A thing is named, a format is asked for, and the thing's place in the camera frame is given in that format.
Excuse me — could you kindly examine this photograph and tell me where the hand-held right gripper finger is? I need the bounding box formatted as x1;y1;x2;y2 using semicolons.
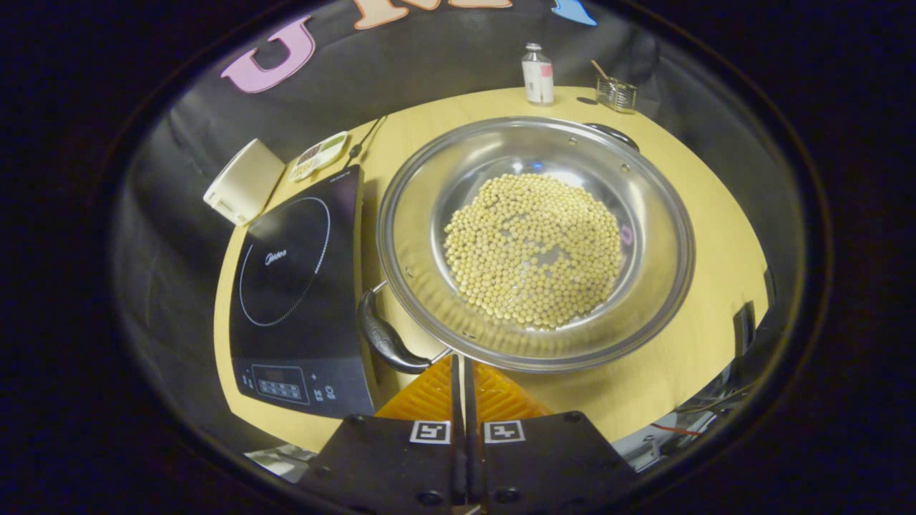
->
465;355;639;515
299;354;468;515

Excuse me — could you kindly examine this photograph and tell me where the black induction cooktop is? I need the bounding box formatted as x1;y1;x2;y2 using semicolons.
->
228;165;381;420

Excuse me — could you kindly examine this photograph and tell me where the steel pot with black handles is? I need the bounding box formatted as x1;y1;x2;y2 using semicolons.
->
358;117;697;377

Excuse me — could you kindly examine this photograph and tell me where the pile of soybeans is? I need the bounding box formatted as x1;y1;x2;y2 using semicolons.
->
443;173;625;330

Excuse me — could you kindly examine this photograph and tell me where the divided dish of beans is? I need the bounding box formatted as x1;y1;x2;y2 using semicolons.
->
288;131;350;182

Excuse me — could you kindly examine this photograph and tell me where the white box appliance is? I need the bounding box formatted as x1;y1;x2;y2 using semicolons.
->
203;139;286;227

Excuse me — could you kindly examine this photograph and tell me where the small clear bottle pink label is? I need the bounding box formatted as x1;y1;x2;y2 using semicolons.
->
521;43;555;107

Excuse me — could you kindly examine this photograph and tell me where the small glass jar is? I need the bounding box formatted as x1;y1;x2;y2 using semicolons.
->
595;77;639;114

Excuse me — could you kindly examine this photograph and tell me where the black backdrop cloth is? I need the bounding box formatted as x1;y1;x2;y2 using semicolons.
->
111;0;663;451

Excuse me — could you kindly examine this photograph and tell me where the black power cable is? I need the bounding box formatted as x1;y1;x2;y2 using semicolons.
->
346;114;388;170

